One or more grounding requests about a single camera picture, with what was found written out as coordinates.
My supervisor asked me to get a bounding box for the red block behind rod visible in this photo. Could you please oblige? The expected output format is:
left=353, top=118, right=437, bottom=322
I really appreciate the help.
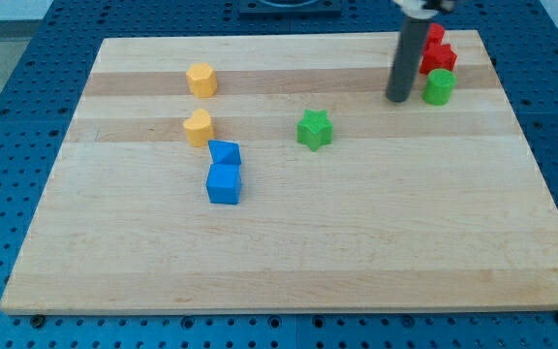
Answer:
left=424, top=22, right=446, bottom=51

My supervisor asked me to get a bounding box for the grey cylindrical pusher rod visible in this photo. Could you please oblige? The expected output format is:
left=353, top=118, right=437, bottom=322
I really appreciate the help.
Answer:
left=386, top=16, right=431, bottom=103

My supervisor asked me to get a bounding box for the green star block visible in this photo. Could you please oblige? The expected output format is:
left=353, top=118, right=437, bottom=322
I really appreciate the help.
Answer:
left=296, top=110, right=333, bottom=151

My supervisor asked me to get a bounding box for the yellow hexagon block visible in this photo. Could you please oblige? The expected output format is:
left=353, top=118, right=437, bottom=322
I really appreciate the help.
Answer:
left=186, top=62, right=218, bottom=98

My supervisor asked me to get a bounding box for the white rod mount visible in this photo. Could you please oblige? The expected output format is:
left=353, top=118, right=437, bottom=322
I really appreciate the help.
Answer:
left=392, top=0, right=455, bottom=18

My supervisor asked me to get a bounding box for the green cylinder block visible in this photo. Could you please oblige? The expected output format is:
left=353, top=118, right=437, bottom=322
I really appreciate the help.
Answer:
left=421, top=68, right=457, bottom=106

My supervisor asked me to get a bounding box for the blue triangle block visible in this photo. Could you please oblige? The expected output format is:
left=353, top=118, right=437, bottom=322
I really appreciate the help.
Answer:
left=208, top=140, right=241, bottom=166

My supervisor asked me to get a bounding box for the yellow heart block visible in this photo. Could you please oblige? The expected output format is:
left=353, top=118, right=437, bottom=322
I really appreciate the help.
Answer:
left=182, top=109, right=215, bottom=147

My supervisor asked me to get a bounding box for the red star block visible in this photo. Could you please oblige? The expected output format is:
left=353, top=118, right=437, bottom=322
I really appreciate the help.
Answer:
left=418, top=44, right=457, bottom=75

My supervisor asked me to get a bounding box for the blue cube block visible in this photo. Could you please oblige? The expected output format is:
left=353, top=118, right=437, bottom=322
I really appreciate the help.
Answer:
left=205, top=164, right=241, bottom=205

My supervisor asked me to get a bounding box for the wooden board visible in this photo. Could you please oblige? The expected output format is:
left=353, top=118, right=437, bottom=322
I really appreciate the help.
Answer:
left=0, top=30, right=558, bottom=315

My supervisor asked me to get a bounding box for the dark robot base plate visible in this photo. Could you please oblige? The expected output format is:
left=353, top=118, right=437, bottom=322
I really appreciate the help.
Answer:
left=237, top=0, right=342, bottom=16

